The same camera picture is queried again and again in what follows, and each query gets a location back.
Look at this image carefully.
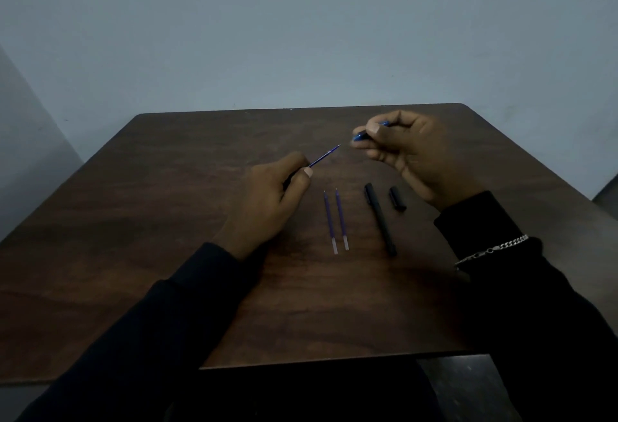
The person's right hand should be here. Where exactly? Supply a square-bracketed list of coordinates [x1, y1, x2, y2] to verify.
[351, 109, 484, 213]

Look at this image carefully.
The person's left hand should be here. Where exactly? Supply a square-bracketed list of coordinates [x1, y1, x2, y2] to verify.
[212, 151, 314, 262]

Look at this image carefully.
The blue pen barrel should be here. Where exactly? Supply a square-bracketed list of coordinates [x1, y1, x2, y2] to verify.
[352, 121, 391, 142]

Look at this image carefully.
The blue pen refill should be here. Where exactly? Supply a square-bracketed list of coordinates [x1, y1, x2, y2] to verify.
[284, 145, 342, 191]
[334, 188, 350, 251]
[323, 190, 339, 255]

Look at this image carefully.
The person's left forearm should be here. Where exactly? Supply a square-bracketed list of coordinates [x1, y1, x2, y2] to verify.
[14, 242, 272, 422]

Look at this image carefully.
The person's right forearm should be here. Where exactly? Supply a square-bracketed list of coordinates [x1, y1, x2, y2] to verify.
[433, 190, 618, 422]

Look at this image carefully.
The black pen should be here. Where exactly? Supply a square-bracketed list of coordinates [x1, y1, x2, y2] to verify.
[363, 183, 398, 258]

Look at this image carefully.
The silver chain bracelet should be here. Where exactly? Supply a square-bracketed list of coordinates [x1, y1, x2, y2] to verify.
[454, 235, 530, 271]

